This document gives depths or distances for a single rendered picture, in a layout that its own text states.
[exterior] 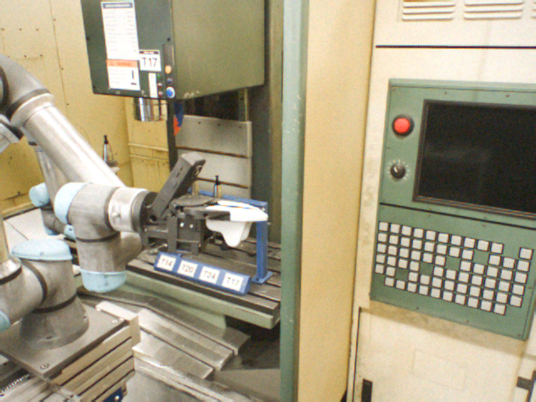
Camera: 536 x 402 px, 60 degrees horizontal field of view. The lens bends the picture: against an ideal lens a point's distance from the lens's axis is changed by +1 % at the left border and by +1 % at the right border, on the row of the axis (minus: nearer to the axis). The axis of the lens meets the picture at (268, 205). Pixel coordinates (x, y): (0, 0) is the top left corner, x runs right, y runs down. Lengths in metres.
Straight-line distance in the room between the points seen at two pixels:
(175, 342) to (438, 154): 1.16
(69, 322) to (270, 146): 1.48
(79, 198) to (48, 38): 2.31
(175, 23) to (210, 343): 1.18
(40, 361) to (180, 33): 1.16
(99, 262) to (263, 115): 1.64
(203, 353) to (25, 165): 1.67
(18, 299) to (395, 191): 0.99
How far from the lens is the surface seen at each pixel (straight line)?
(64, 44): 3.15
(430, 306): 1.51
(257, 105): 2.37
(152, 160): 3.37
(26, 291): 1.08
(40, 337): 1.21
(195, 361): 1.83
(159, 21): 1.80
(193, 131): 2.57
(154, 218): 0.80
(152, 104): 2.07
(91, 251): 0.85
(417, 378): 1.74
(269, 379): 1.68
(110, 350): 1.34
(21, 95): 1.01
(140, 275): 2.07
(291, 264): 1.10
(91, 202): 0.81
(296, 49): 0.98
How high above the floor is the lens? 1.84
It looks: 20 degrees down
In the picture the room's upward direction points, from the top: straight up
